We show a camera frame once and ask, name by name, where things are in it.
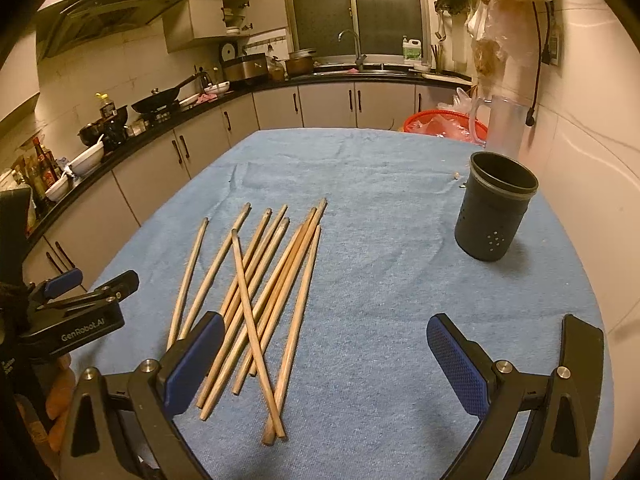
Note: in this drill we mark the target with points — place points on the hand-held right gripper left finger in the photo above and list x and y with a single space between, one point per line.
192 360

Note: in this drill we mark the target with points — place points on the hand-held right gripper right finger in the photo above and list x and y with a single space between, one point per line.
457 365

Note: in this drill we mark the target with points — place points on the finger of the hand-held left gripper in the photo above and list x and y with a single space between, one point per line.
112 286
62 281

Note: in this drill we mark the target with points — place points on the pile of wooden chopsticks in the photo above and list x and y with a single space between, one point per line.
246 285

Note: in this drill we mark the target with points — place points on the black utensil holder cup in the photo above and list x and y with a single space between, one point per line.
492 220

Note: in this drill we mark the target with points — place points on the person's left hand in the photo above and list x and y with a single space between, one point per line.
62 385

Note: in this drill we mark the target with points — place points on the group of sauce bottles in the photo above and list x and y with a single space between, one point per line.
42 170

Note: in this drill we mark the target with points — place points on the large white bowl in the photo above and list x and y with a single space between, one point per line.
87 160

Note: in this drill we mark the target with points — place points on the blue terry table cloth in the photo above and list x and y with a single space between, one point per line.
375 260

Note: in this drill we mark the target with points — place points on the black round pot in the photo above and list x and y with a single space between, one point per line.
91 134

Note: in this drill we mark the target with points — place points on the yellow-cap oil bottle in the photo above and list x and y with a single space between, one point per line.
106 107

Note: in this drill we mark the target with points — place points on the black wok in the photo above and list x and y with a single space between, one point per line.
157 100

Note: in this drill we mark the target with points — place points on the pink cloth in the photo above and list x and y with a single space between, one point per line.
207 97

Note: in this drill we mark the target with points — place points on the red plastic basket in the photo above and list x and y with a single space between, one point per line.
425 122

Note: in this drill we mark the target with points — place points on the clear plastic pitcher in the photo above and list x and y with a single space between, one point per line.
505 125

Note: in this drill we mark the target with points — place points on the round kitchen scale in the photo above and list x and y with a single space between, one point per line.
228 52

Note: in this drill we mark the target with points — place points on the black range hood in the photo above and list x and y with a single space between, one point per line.
100 15

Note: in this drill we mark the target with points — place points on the lower kitchen cabinets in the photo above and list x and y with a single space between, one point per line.
325 105

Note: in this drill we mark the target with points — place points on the brown cooking pot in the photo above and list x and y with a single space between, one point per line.
300 64

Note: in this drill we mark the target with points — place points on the open dish shelf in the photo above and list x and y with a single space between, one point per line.
235 17

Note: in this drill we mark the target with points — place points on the black kitchen countertop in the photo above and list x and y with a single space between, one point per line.
390 76

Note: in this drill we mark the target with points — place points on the sink-side chopstick holder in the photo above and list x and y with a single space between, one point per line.
436 57

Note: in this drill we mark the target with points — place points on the white green-label detergent bottle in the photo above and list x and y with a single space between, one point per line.
412 52

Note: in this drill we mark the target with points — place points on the chrome sink faucet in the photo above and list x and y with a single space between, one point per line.
356 45

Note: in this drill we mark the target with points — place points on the hanging plastic bags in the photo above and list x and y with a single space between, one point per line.
492 15

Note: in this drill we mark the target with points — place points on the dark kitchen window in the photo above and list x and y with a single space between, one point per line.
350 5

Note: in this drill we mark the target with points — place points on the wall power socket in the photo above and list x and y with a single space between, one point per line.
552 47

